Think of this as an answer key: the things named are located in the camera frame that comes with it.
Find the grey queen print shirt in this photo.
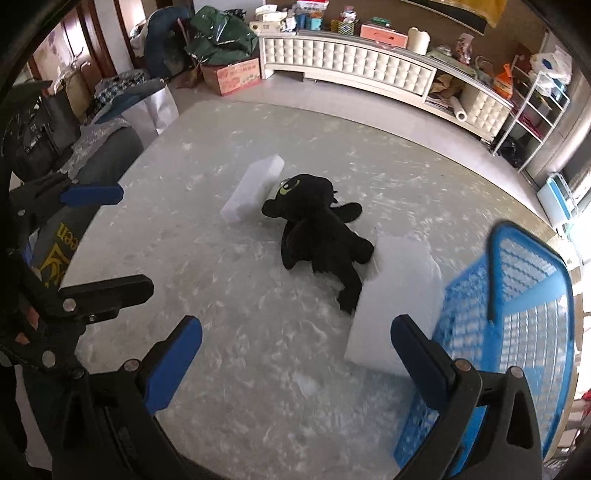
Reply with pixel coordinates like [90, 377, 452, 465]
[29, 118, 143, 291]

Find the white paper bag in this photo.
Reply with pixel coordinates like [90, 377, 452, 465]
[121, 85, 179, 149]

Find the blue plastic laundry basket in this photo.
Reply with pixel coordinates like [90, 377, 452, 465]
[394, 220, 575, 472]

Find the large white foam block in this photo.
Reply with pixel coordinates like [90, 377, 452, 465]
[345, 235, 444, 378]

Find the cardboard box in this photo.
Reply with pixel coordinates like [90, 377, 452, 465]
[200, 58, 262, 96]

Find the green plastic bag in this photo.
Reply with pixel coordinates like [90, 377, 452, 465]
[184, 6, 259, 66]

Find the black dragon plush toy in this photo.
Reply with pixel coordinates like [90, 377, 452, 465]
[262, 174, 375, 315]

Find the white paper roll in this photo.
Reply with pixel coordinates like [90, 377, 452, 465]
[449, 96, 468, 122]

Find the white tufted tv cabinet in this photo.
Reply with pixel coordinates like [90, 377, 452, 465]
[259, 31, 512, 143]

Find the white metal shelf rack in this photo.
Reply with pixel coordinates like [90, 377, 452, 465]
[491, 63, 570, 172]

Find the orange bag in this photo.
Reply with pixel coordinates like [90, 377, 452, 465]
[493, 63, 513, 100]

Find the pink storage box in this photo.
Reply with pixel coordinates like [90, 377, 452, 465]
[360, 24, 408, 48]

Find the white plastic jug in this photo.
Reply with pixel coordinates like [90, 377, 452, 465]
[406, 27, 431, 55]

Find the yellow hanging cloth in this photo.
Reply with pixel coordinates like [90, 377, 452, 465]
[444, 0, 507, 28]

